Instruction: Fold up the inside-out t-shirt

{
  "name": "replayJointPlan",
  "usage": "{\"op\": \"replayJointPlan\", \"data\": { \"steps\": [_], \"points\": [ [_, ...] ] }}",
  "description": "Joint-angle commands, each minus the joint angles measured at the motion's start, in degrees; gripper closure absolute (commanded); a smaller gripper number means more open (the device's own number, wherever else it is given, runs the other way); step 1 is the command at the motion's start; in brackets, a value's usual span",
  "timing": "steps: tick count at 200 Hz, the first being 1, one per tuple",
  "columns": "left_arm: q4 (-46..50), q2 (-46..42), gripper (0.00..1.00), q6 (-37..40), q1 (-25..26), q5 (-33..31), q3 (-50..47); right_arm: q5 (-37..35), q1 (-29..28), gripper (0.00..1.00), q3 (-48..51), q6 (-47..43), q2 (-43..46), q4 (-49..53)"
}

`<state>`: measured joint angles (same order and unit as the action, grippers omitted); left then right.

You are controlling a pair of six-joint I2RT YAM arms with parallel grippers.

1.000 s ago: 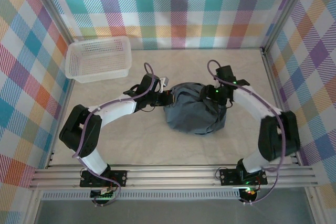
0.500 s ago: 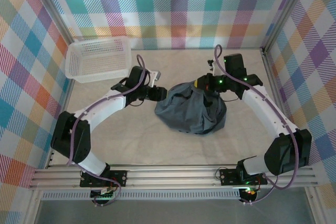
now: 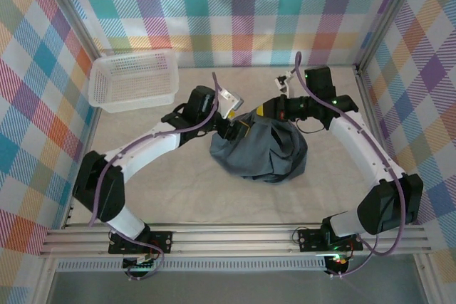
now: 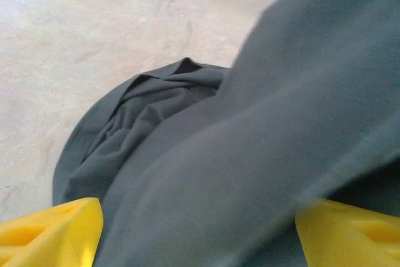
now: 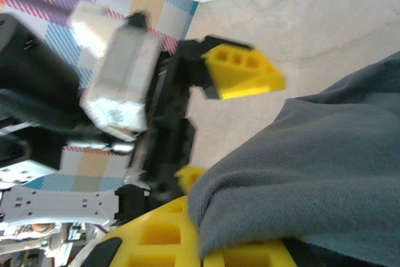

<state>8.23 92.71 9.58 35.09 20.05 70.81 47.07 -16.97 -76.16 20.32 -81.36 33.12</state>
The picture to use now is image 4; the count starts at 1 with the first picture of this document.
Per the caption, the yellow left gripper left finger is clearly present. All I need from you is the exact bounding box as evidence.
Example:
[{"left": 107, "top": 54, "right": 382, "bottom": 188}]
[{"left": 0, "top": 197, "right": 104, "bottom": 267}]

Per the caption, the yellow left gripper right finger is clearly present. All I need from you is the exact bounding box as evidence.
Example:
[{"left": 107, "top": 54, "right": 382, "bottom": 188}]
[{"left": 295, "top": 198, "right": 400, "bottom": 267}]

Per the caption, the grey-blue t-shirt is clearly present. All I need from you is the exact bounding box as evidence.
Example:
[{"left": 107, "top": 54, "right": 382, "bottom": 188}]
[{"left": 51, "top": 0, "right": 400, "bottom": 267}]

